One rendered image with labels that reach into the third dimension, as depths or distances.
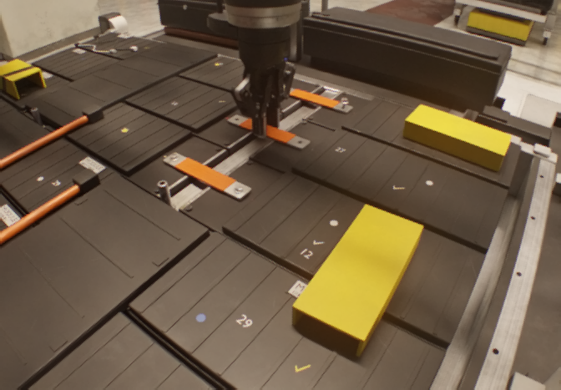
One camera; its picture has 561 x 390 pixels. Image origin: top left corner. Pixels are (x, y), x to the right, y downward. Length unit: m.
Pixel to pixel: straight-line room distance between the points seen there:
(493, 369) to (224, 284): 0.28
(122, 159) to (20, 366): 0.34
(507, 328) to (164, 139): 0.54
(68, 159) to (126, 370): 0.39
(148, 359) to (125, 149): 0.36
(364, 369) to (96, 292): 0.27
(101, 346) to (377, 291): 0.26
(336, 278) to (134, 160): 0.36
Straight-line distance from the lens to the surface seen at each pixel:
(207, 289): 0.42
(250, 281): 0.42
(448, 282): 0.45
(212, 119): 0.69
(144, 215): 0.50
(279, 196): 0.51
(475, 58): 0.79
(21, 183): 0.66
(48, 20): 5.09
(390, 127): 0.68
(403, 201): 0.52
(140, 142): 0.66
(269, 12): 0.53
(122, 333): 0.41
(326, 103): 0.74
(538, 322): 0.64
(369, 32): 0.84
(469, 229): 0.52
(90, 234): 0.50
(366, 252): 0.41
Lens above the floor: 1.33
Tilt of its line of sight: 37 degrees down
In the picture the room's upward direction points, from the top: 1 degrees counter-clockwise
